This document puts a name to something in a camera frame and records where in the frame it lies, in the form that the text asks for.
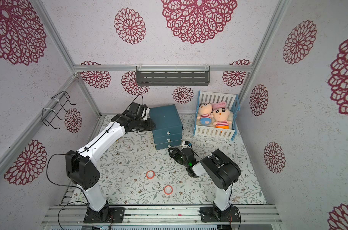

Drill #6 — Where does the white blue toy crib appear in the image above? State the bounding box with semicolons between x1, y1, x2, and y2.
193;91;240;141

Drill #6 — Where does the aluminium rail frame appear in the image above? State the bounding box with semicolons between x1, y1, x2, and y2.
39;205;286;230

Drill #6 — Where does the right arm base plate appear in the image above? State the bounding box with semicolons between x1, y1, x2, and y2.
199;205;241;223

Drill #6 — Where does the red tape roll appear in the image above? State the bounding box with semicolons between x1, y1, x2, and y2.
164;185;173;196
146;170;155;180

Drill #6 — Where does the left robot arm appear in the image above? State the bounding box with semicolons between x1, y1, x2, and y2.
65;108;154;213

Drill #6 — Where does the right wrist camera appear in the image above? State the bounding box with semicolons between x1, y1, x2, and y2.
182;141;192;149

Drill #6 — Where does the black-haired plush doll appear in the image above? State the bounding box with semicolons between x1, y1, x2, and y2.
211;101;232;129

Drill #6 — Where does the grey wall shelf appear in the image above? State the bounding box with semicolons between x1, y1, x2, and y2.
136;66;211;86

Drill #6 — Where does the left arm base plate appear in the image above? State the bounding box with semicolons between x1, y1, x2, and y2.
84;207;125;224

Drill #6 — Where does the pink plush doll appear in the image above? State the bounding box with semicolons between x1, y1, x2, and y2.
197;103;213;126

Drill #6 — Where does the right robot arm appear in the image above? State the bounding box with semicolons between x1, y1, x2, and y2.
168;147;242;212

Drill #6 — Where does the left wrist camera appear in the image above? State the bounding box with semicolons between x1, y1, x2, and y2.
126;102;150;120

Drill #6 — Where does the teal three-drawer cabinet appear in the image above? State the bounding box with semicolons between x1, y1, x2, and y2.
150;104;183;150

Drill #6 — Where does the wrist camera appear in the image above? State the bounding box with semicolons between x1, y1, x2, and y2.
126;102;150;120
182;141;192;149

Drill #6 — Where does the black wire wall rack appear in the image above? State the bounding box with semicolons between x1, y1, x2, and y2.
41;91;76;130

